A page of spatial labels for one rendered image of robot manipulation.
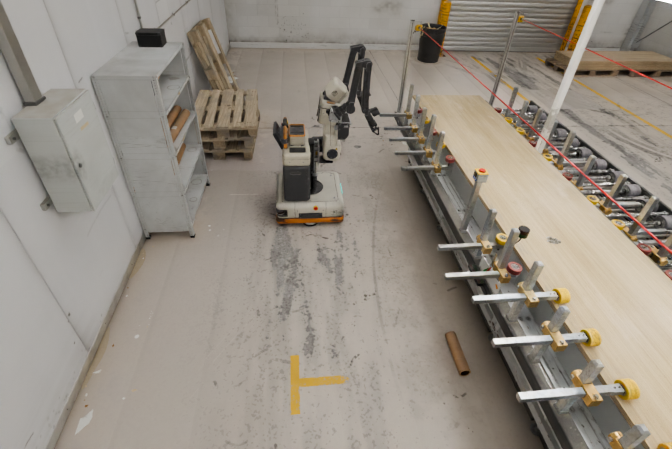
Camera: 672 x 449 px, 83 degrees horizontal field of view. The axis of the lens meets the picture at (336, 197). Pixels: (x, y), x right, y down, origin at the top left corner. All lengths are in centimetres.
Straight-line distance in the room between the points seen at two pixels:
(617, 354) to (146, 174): 335
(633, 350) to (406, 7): 833
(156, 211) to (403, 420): 260
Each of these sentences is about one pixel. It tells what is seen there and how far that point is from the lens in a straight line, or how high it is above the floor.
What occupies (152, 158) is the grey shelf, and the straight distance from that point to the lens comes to 345.
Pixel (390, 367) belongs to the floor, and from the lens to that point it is 295.
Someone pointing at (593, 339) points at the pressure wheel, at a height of 97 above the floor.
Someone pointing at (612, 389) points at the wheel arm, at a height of 96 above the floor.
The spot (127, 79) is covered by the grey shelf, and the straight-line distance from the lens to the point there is 320.
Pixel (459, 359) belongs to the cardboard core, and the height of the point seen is 8.
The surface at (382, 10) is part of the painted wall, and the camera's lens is 953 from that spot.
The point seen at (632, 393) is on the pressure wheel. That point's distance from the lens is 219.
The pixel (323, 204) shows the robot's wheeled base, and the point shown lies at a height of 27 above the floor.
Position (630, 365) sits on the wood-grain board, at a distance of 238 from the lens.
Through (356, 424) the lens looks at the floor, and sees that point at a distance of 275.
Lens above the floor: 253
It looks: 37 degrees down
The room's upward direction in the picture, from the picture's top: 3 degrees clockwise
